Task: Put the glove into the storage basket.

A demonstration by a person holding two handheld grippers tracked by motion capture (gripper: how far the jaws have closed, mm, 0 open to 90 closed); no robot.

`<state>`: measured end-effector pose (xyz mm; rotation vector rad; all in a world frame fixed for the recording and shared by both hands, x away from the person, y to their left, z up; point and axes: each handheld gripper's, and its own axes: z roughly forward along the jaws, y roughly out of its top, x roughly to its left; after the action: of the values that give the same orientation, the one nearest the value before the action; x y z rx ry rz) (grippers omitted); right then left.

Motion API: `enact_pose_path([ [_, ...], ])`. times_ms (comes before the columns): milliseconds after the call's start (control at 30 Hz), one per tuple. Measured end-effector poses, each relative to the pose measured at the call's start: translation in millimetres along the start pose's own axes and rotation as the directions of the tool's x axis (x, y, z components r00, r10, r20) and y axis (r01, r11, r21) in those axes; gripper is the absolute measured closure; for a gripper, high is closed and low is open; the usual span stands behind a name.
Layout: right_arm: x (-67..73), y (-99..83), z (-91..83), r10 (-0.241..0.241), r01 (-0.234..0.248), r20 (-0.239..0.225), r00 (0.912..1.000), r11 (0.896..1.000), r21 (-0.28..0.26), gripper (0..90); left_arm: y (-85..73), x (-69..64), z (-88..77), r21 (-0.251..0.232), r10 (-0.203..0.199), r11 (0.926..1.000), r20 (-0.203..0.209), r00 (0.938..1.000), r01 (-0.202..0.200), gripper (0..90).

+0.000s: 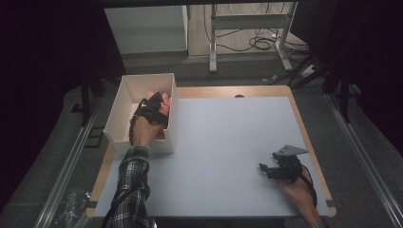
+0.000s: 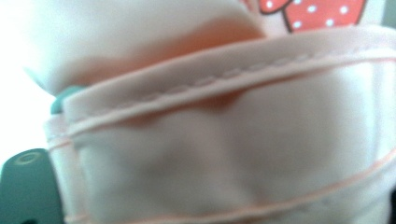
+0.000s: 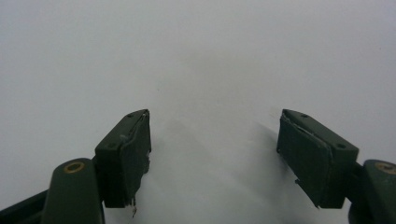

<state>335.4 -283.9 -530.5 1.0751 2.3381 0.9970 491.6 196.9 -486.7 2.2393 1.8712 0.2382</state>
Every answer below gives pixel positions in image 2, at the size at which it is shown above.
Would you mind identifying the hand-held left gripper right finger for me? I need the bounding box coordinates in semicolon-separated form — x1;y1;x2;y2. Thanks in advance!
388;186;396;224

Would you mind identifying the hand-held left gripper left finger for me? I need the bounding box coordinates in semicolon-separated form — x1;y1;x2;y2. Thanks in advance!
0;85;86;224

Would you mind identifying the pink glove with red bow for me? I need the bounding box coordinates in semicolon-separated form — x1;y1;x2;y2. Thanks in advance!
43;0;396;224

